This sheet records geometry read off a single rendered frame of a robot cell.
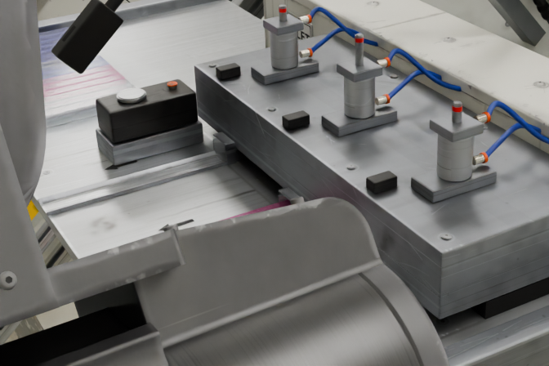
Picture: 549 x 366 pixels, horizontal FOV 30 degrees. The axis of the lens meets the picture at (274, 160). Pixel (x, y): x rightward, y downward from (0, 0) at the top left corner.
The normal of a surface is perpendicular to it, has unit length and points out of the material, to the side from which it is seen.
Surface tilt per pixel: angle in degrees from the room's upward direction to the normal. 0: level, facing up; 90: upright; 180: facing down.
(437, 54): 48
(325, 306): 44
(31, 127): 61
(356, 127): 90
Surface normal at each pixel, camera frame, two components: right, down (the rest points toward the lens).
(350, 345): 0.32, -0.58
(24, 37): 0.49, -0.22
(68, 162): -0.04, -0.89
